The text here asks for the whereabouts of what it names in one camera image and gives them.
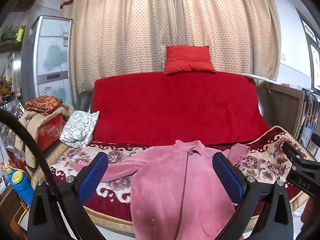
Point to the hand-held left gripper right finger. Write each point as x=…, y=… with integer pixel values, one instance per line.
x=227, y=177

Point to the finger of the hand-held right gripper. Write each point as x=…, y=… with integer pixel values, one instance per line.
x=297, y=155

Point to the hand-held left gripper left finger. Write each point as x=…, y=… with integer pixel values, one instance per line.
x=92, y=177

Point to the pink fleece jacket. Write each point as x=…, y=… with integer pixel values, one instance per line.
x=162, y=180

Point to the floral plush blanket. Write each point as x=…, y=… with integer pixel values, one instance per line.
x=265, y=165

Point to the white patterned folded cloth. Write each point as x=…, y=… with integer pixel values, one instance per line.
x=80, y=128

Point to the brown wooden board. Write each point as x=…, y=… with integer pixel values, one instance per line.
x=280, y=107

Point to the red gift box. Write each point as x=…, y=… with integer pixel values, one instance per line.
x=50, y=132

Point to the blue bottle with yellow cap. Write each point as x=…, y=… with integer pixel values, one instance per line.
x=18, y=182

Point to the beige coat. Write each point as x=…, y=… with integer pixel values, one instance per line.
x=27, y=127

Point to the orange patterned folded cloth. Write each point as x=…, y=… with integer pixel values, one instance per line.
x=43, y=105

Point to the red sofa blanket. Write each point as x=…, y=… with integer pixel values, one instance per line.
x=175, y=105

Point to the red pillow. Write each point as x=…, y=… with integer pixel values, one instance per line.
x=188, y=61

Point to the orange artificial flowers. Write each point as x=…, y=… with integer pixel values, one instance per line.
x=6, y=85

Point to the white standing air conditioner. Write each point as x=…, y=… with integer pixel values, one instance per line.
x=50, y=55

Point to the beige dotted curtain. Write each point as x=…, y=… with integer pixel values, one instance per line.
x=150, y=30

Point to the yellow green bottle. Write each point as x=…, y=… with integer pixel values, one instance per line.
x=20, y=33

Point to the framed wall picture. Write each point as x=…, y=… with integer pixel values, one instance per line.
x=311, y=52

